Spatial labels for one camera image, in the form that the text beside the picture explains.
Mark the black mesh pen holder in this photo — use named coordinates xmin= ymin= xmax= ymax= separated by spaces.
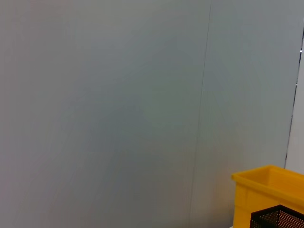
xmin=250 ymin=204 xmax=304 ymax=228

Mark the yellow plastic bin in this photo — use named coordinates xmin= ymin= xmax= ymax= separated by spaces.
xmin=231 ymin=165 xmax=304 ymax=228

